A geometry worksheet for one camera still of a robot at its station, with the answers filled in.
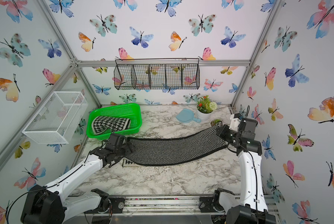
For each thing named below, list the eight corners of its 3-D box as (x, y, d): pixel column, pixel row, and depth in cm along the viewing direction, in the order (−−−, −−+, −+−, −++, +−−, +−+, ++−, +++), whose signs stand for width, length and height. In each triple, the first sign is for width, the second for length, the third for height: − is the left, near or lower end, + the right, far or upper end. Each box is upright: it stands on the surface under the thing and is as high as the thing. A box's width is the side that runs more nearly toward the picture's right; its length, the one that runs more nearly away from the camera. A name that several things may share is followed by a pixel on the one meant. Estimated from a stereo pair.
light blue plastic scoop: (176, 122, 112) (176, 120, 110) (176, 110, 120) (176, 108, 118) (199, 122, 112) (200, 120, 110) (198, 110, 120) (198, 108, 118)
